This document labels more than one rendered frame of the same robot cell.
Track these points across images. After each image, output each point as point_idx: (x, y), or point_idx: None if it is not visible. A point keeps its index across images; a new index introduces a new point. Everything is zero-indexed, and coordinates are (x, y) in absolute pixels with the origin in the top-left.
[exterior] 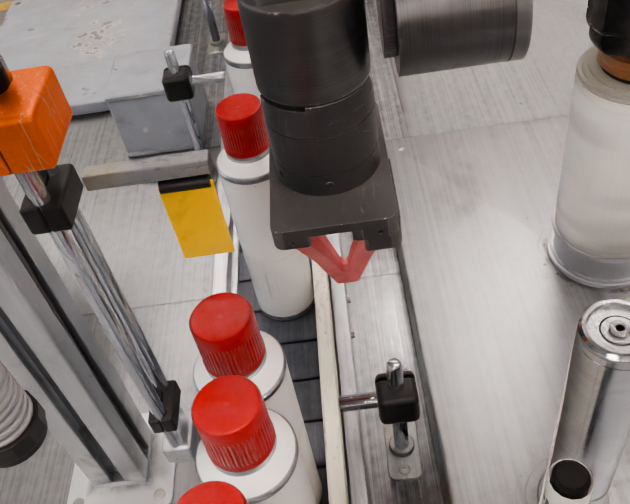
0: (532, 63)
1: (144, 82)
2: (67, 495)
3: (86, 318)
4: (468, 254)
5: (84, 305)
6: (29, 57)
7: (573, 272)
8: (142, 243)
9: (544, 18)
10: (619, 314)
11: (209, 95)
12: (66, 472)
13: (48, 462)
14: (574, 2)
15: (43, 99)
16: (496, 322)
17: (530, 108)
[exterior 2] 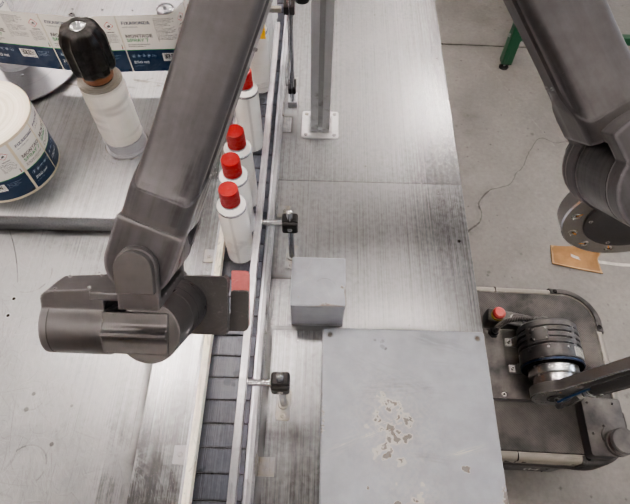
0: None
1: (319, 267)
2: (339, 118)
3: (346, 179)
4: None
5: (349, 186)
6: (449, 412)
7: (143, 133)
8: (325, 215)
9: (31, 361)
10: (162, 11)
11: (290, 333)
12: (341, 124)
13: (348, 128)
14: None
15: None
16: None
17: (96, 266)
